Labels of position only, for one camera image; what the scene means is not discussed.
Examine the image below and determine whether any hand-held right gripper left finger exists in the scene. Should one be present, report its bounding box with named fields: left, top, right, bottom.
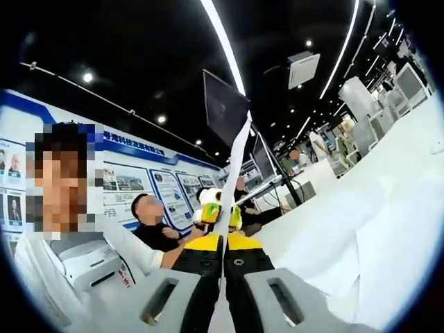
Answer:
left=65, top=232, right=223, bottom=333

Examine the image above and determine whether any long ceiling light strip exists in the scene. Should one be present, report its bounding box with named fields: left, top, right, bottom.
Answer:
left=199, top=0, right=248, bottom=96

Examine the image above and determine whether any white office chair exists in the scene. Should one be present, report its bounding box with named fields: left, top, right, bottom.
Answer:
left=395, top=62, right=430, bottom=109

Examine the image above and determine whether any person's left hand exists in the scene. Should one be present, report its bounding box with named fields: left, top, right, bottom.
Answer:
left=189, top=222, right=210, bottom=243

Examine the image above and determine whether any ceiling air conditioner unit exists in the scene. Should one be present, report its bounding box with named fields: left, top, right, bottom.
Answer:
left=287, top=50, right=322, bottom=90

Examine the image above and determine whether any single white printing paper sheet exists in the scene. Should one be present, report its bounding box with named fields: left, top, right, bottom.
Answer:
left=207, top=110, right=253, bottom=333

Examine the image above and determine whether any large dark display screen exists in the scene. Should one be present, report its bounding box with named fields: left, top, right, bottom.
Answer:
left=203, top=69, right=251, bottom=146

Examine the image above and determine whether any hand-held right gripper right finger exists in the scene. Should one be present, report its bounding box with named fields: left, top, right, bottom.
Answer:
left=223, top=232, right=381, bottom=333

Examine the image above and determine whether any white standing desk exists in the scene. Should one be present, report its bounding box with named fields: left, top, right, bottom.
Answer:
left=239, top=173, right=302, bottom=209

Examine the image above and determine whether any white cloth garment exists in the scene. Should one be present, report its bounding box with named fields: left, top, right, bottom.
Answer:
left=263, top=148, right=444, bottom=329

